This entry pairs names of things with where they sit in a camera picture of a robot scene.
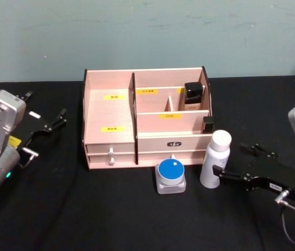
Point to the wide wooden drawer, white knob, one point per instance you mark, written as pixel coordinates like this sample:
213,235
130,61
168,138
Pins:
147,158

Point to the white bottle with white cap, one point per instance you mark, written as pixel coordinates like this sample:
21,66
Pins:
213,162

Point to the shallow wooden drawer, white knob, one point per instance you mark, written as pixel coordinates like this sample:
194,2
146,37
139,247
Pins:
97,160
97,148

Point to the beige bottle with black cap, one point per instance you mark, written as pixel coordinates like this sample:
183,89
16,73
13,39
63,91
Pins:
192,91

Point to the clear jar with blue lid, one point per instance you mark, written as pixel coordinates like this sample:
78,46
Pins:
170,172

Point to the black table cloth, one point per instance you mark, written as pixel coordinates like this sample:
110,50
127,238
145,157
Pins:
105,209

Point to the small black lipstick tube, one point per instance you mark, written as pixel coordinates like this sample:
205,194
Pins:
208,125

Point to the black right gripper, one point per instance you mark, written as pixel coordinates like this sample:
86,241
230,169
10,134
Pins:
275,173

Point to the pink wooden desk organizer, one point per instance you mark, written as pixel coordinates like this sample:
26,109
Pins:
111,112

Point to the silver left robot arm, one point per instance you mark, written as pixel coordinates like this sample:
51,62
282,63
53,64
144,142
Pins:
1,117

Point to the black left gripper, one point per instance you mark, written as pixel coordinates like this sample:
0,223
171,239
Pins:
32,125

